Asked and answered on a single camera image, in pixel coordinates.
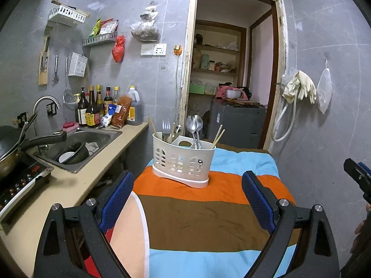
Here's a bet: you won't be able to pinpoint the wooden chopstick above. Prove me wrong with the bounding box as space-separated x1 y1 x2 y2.
213 124 223 142
211 129 225 149
148 116 158 139

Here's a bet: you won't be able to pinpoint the gold handled spoon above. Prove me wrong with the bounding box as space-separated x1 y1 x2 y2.
170 124 182 143

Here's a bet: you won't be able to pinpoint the silver fork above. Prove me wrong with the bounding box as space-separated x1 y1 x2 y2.
162 120 171 142

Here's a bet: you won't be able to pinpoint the small silver spoon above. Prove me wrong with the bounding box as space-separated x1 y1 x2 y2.
167 122 176 143

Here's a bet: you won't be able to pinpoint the person's right hand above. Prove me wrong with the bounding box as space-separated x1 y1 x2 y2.
350 203 370 254

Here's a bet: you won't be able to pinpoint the stove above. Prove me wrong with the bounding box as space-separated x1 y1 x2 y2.
1 153 54 222

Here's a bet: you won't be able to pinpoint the hanging mesh bag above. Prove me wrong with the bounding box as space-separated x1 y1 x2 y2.
316 58 333 114

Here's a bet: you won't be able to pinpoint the white rubber gloves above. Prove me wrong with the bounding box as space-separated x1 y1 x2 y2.
282 68 316 104

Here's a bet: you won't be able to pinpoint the black wok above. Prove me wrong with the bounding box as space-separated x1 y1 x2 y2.
1 126 67 178

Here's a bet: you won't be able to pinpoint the striped cloth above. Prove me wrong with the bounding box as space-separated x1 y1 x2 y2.
103 148 292 277

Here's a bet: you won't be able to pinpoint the chrome faucet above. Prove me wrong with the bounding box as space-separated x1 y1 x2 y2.
32 95 61 155

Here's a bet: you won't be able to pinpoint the steel sink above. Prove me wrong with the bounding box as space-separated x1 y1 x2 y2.
33 127 122 173

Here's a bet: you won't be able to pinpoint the grey cabinet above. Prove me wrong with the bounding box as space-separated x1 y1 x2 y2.
206 100 266 149

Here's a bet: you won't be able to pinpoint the dark soy sauce bottle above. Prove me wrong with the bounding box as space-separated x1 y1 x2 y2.
86 85 100 127

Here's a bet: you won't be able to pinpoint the white plastic utensil holder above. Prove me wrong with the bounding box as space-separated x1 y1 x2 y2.
152 133 216 188

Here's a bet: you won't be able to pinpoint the orange snack packet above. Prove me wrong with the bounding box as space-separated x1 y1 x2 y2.
111 95 132 129

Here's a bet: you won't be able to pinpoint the mesh strainer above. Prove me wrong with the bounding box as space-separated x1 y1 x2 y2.
62 56 77 111

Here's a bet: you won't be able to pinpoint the large oil jug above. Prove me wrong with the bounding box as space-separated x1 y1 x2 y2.
126 85 143 126

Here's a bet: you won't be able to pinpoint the green box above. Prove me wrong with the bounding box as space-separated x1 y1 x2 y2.
189 83 205 95

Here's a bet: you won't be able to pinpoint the wooden knife board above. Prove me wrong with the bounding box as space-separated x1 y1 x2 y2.
38 26 53 86

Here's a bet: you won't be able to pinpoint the red plastic bag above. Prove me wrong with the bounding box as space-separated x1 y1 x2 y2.
111 35 126 63

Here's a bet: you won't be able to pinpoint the hanging clear plastic bag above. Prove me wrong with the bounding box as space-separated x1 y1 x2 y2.
130 1 160 42

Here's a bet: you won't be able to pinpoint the white hose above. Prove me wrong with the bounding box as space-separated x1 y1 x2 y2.
271 90 299 143

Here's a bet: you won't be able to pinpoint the white wall box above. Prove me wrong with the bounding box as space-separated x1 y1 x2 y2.
68 52 88 77

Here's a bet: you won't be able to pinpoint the wall socket plate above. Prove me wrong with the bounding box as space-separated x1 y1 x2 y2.
140 43 167 57

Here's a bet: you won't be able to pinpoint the grey wall shelf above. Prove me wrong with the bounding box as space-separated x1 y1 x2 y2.
82 31 118 47

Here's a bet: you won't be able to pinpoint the white wall basket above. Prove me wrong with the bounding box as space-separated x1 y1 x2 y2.
48 0 91 27

